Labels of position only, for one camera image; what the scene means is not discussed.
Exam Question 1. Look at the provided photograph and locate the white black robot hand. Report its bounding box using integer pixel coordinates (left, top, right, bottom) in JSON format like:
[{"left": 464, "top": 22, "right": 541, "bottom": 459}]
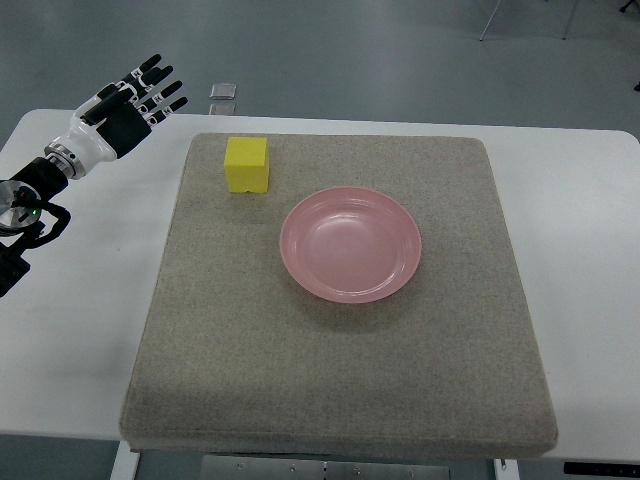
[{"left": 45, "top": 54, "right": 188, "bottom": 179}]

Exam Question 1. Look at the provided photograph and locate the yellow foam block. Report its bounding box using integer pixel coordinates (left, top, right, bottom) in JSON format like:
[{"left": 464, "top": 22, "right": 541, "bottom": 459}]
[{"left": 224, "top": 136, "right": 270, "bottom": 194}]

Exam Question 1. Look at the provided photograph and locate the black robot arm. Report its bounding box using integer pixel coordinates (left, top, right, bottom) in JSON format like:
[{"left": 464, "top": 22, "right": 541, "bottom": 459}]
[{"left": 1, "top": 157, "right": 71, "bottom": 295}]

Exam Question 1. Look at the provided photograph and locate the lower floor outlet plate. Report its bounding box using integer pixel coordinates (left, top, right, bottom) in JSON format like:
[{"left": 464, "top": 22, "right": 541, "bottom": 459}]
[{"left": 208, "top": 103, "right": 236, "bottom": 116}]

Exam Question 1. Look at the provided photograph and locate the floor outlet plate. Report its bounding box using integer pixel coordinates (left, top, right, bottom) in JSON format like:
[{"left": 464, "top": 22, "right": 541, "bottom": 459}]
[
  {"left": 208, "top": 103, "right": 236, "bottom": 116},
  {"left": 210, "top": 83, "right": 237, "bottom": 100}
]

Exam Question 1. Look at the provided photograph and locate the upper floor outlet plate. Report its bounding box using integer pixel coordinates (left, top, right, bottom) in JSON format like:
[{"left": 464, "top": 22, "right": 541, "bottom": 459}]
[{"left": 210, "top": 83, "right": 237, "bottom": 100}]

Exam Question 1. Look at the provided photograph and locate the pink plate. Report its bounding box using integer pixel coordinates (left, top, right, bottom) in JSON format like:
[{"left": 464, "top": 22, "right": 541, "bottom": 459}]
[{"left": 279, "top": 186, "right": 422, "bottom": 304}]

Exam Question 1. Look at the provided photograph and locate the beige felt mat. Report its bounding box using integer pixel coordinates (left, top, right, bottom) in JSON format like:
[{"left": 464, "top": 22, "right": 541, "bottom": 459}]
[{"left": 120, "top": 134, "right": 558, "bottom": 460}]

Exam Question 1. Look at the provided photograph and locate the grey metal table frame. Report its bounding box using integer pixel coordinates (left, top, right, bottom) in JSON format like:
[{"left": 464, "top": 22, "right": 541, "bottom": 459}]
[{"left": 109, "top": 442, "right": 521, "bottom": 479}]

